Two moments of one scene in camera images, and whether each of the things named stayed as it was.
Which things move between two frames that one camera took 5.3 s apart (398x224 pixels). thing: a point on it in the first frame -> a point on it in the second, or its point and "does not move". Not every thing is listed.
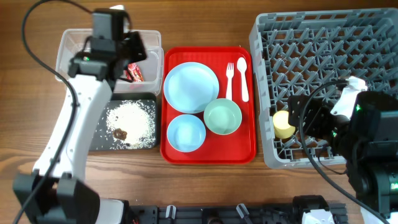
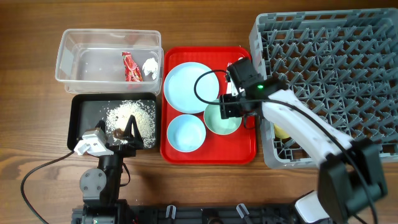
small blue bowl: [186, 133] does not move
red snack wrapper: [134, 73] does not move
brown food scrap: [119, 134] does not move
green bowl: [222, 116] does not move
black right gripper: [320, 111] -> [227, 108]
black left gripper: [141, 53] -> [133, 142]
